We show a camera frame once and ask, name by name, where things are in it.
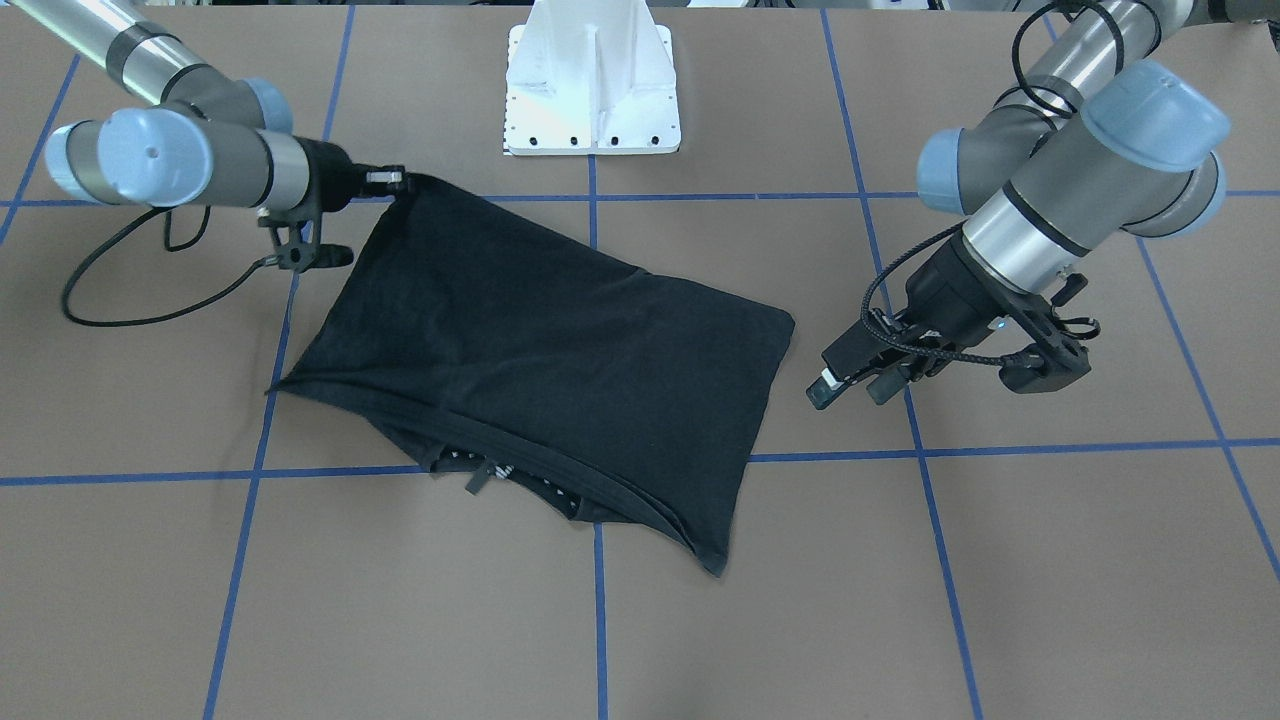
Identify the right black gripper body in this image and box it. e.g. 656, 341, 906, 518
300, 140, 372, 222

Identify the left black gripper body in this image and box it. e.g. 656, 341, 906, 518
879, 234, 1016, 375

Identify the black graphic t-shirt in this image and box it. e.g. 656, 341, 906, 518
275, 174, 795, 577

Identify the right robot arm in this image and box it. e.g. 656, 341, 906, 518
18, 1, 412, 223

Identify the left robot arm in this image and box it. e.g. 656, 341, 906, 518
806, 1, 1277, 409

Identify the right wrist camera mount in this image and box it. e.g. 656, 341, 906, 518
257, 208, 355, 274

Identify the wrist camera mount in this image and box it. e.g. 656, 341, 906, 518
257, 208, 355, 274
995, 272, 1101, 395

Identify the braided camera cable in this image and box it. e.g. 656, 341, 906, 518
61, 200, 291, 328
860, 0, 1140, 366

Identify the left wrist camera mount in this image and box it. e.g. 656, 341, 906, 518
995, 272, 1101, 395

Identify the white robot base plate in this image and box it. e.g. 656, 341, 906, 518
503, 1, 682, 158

